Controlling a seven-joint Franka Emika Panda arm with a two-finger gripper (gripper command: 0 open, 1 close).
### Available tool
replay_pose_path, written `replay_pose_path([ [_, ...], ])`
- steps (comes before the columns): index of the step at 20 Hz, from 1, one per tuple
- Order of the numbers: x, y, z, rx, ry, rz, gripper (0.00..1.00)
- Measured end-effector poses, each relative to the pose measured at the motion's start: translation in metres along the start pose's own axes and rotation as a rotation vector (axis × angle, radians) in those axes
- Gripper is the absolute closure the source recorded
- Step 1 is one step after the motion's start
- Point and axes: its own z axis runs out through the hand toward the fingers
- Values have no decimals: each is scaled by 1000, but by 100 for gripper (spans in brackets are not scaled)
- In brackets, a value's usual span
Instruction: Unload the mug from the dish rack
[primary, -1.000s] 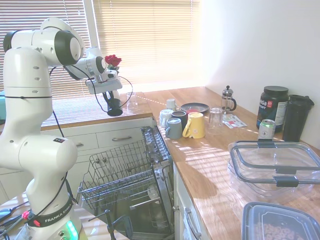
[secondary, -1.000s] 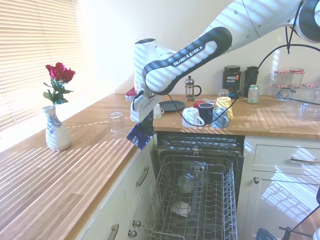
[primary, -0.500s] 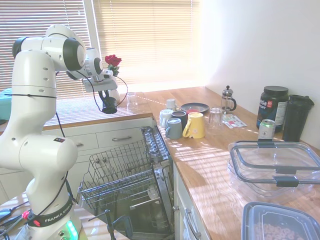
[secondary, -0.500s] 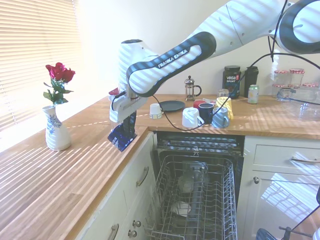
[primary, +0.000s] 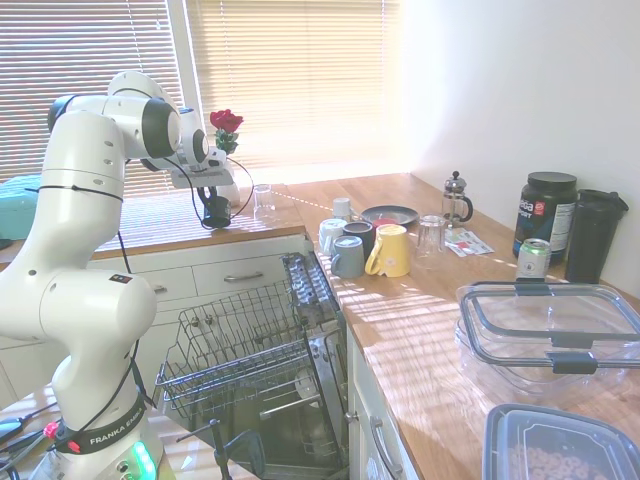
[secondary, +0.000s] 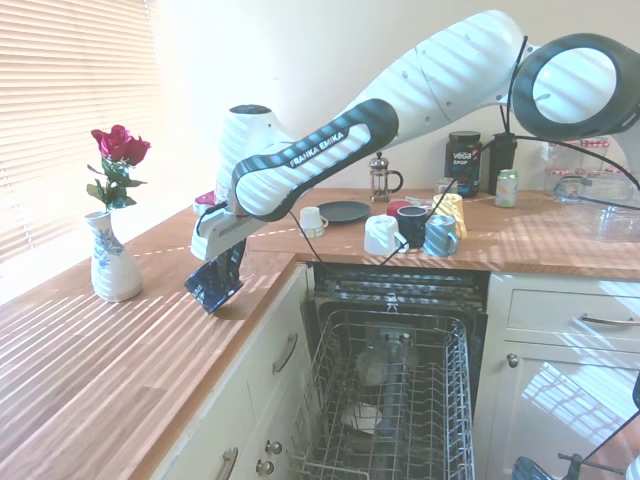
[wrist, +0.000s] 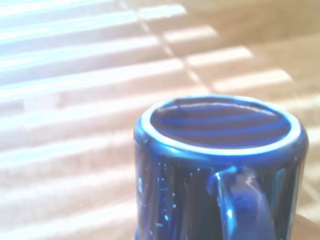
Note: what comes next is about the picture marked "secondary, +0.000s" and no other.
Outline black protein powder tub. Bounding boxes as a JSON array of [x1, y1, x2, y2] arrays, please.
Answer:
[[445, 130, 483, 199]]

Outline clear drinking glass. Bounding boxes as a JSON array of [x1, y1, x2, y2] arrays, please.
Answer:
[[433, 176, 459, 201]]

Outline yellow mug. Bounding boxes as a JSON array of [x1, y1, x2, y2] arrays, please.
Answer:
[[431, 193, 469, 239]]

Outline white cabinets beside dishwasher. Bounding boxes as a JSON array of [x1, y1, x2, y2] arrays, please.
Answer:
[[486, 271, 640, 480]]

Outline white blue patterned vase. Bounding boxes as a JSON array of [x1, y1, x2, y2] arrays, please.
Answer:
[[83, 210, 143, 304]]

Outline white window-side cabinets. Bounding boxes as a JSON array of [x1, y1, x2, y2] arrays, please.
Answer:
[[148, 263, 315, 480]]

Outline grey wire cutlery tray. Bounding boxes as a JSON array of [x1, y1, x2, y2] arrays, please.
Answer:
[[313, 269, 489, 322]]

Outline clear container with clip lid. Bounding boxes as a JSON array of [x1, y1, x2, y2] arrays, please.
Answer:
[[552, 174, 635, 204]]

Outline glass French press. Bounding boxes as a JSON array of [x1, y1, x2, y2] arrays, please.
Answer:
[[368, 149, 405, 205]]

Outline red rose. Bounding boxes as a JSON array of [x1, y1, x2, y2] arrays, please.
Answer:
[[85, 124, 153, 213]]

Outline dark grey plate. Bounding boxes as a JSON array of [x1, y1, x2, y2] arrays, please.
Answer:
[[315, 200, 373, 224]]

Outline glass jar red gingham lid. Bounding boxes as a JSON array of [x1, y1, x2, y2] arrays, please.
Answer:
[[546, 141, 584, 174], [580, 138, 613, 174], [544, 167, 588, 194]]

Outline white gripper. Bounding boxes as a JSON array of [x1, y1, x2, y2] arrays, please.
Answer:
[[189, 211, 264, 293]]

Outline white mug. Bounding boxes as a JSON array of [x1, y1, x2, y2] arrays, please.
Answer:
[[362, 214, 404, 256]]

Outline grey mug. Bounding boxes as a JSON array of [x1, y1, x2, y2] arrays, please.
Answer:
[[423, 214, 460, 258]]

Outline stainless steel dishwasher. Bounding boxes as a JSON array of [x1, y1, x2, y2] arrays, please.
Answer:
[[286, 261, 492, 480]]

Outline small white cup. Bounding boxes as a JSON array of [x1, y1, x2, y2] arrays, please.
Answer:
[[298, 205, 330, 239]]

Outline clear glass in dishwasher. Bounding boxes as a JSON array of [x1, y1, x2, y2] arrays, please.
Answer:
[[356, 349, 387, 387]]

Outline white dish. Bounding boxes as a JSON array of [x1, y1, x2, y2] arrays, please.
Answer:
[[339, 401, 384, 434]]

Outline white green drink can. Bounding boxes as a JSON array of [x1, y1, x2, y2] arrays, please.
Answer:
[[494, 168, 520, 209]]

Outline silver drawer handle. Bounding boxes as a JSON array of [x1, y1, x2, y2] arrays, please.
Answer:
[[579, 311, 640, 327], [219, 446, 241, 480], [271, 332, 299, 375]]

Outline grey wire dish rack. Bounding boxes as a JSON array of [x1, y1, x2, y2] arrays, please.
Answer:
[[288, 309, 477, 480]]

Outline wide beige window blind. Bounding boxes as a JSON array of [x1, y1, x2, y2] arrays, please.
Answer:
[[0, 0, 162, 305]]

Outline black clamp stand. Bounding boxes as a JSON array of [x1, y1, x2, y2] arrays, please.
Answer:
[[511, 451, 632, 480]]

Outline black shaker bottle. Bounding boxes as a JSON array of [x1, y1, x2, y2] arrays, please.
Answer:
[[486, 131, 519, 197]]

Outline clear plastic container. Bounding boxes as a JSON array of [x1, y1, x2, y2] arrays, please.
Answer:
[[596, 201, 640, 244]]

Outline navy mug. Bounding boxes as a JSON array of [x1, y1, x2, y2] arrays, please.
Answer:
[[395, 204, 429, 249]]

